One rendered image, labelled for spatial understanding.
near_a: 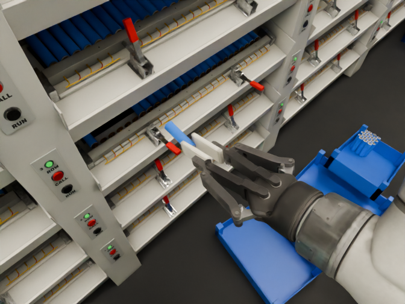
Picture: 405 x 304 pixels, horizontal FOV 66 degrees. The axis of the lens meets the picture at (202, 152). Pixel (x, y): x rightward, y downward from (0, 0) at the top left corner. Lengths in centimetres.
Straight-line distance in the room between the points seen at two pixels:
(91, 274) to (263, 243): 55
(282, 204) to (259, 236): 74
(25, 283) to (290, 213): 62
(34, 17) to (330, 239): 40
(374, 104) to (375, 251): 134
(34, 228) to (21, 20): 38
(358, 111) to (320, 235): 125
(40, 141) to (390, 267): 45
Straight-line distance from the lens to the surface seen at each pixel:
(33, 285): 83
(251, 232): 114
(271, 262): 111
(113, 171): 66
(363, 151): 137
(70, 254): 82
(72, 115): 52
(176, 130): 55
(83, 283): 99
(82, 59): 54
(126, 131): 67
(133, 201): 83
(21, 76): 43
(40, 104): 46
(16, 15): 40
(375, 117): 161
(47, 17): 42
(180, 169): 86
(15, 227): 67
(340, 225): 38
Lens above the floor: 105
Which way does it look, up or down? 55 degrees down
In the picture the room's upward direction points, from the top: straight up
